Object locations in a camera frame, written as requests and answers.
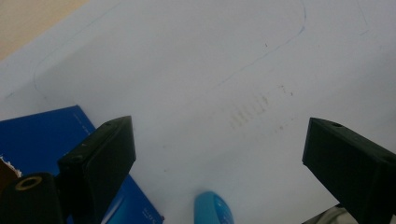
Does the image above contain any brown torn cardboard piece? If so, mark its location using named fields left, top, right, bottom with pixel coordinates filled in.
left=0, top=156, right=22, bottom=195

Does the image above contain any light blue rounded plastic object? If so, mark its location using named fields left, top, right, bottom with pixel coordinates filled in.
left=193, top=190, right=235, bottom=224

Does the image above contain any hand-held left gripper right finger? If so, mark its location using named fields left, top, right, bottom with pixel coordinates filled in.
left=302, top=117, right=396, bottom=224

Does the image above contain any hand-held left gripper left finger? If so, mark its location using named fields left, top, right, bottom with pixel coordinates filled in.
left=57, top=115, right=137, bottom=224

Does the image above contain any blue flat box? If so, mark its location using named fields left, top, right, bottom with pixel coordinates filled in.
left=0, top=105, right=165, bottom=224

